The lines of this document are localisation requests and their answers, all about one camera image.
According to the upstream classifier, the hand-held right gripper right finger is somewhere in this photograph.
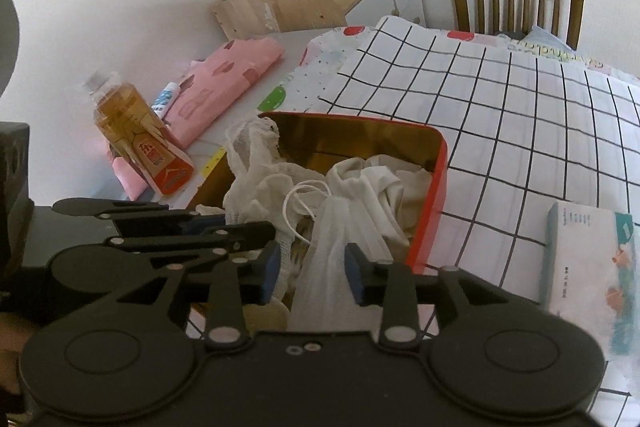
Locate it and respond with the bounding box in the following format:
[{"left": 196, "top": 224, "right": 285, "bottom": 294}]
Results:
[{"left": 345, "top": 243, "right": 556, "bottom": 348}]

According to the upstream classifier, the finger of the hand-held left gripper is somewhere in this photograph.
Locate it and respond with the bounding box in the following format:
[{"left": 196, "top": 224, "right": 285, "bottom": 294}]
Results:
[
  {"left": 52, "top": 198, "right": 227, "bottom": 235},
  {"left": 105, "top": 222, "right": 277, "bottom": 269}
]

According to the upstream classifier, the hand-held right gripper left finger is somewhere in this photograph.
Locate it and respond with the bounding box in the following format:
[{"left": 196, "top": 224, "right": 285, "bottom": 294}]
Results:
[{"left": 75, "top": 241, "right": 280, "bottom": 351}]

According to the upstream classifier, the white mesh bag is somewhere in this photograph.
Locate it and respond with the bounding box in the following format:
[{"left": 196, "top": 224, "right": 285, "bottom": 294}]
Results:
[{"left": 282, "top": 184, "right": 396, "bottom": 333}]

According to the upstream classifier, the red tin box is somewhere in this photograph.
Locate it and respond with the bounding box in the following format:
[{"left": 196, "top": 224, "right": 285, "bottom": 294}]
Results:
[{"left": 190, "top": 111, "right": 449, "bottom": 278}]

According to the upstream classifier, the blue white tube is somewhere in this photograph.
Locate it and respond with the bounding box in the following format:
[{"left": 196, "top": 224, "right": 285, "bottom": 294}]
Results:
[{"left": 151, "top": 82, "right": 182, "bottom": 120}]

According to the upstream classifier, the amber tea bottle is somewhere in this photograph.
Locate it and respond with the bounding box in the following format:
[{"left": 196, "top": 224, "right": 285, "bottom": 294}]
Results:
[{"left": 82, "top": 71, "right": 196, "bottom": 198}]

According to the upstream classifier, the pink printed cloth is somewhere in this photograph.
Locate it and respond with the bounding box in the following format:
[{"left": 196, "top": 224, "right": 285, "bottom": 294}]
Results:
[{"left": 109, "top": 38, "right": 286, "bottom": 200}]

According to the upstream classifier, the grey round fan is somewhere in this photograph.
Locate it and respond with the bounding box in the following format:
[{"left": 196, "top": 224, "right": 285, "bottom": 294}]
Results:
[{"left": 0, "top": 0, "right": 22, "bottom": 100}]

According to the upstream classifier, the black grid white tablecloth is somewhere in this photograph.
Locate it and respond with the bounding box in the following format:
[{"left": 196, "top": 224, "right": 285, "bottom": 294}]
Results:
[{"left": 295, "top": 16, "right": 640, "bottom": 427}]

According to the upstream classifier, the wooden crate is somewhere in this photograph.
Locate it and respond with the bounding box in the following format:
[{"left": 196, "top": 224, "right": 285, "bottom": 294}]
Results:
[{"left": 210, "top": 0, "right": 348, "bottom": 40}]

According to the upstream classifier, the pale green tissue box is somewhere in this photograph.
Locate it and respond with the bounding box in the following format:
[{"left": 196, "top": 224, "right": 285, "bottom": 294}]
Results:
[{"left": 542, "top": 202, "right": 638, "bottom": 360}]

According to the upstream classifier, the pale blue cloth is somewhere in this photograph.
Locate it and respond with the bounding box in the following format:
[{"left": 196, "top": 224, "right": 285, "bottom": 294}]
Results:
[{"left": 512, "top": 26, "right": 573, "bottom": 52}]

